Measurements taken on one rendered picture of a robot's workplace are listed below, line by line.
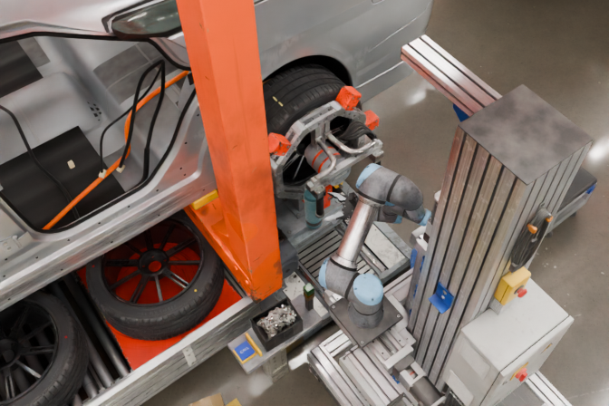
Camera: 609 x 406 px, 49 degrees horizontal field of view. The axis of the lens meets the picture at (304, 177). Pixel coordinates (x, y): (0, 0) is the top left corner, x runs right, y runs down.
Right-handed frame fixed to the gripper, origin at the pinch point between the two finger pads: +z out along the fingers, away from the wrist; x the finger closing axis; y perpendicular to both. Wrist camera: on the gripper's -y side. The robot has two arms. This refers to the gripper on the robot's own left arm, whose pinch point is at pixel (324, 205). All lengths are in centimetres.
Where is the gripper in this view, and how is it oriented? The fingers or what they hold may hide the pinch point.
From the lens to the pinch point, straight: 305.5
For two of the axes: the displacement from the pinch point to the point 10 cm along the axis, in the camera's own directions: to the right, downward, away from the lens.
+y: 0.2, 5.9, 8.0
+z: -9.9, -1.0, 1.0
